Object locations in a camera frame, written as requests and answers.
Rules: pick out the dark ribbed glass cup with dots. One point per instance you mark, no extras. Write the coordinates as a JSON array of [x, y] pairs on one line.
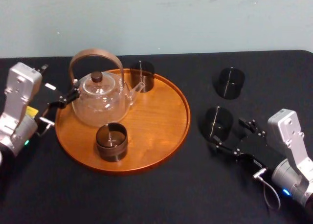
[[111, 150], [234, 87], [146, 83], [223, 126]]

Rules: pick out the black table cloth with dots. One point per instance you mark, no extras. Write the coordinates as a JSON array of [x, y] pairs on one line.
[[171, 197]]

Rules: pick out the round wooden tray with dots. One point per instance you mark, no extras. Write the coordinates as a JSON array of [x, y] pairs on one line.
[[154, 126]]

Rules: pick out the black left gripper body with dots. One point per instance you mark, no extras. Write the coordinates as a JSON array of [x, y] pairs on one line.
[[45, 96]]

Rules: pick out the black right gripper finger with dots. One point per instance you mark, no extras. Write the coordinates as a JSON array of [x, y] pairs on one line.
[[254, 127], [227, 149]]

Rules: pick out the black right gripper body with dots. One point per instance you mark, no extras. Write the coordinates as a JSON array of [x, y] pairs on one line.
[[256, 155]]

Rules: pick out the glass lid with brown knob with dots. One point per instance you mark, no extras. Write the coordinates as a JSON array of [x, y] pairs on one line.
[[96, 76]]

